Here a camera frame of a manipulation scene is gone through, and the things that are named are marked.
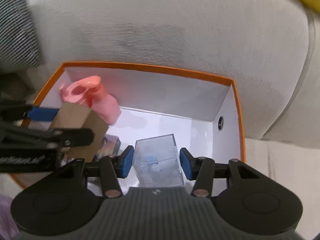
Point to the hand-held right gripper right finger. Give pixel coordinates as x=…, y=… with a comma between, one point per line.
x=186, y=162

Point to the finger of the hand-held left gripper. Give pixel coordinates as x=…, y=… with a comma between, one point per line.
x=42, y=113
x=72, y=137

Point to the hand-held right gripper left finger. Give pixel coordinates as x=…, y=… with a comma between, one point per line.
x=127, y=161

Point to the brown cardboard cube box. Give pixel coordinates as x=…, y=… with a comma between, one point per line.
x=82, y=122

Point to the dark picture-print box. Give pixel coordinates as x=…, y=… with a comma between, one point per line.
x=110, y=146

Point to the clear plastic box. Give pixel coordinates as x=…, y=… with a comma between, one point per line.
x=157, y=160

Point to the pink pump bottle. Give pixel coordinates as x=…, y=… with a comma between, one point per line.
x=107, y=105

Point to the orange cardboard box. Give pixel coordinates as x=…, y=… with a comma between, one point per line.
x=175, y=100

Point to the purple fuzzy blanket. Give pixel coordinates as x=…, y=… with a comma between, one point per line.
x=5, y=217

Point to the black white houndstooth pillow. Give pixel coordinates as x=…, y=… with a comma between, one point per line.
x=15, y=30

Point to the beige sofa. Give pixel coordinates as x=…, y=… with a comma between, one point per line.
x=175, y=30

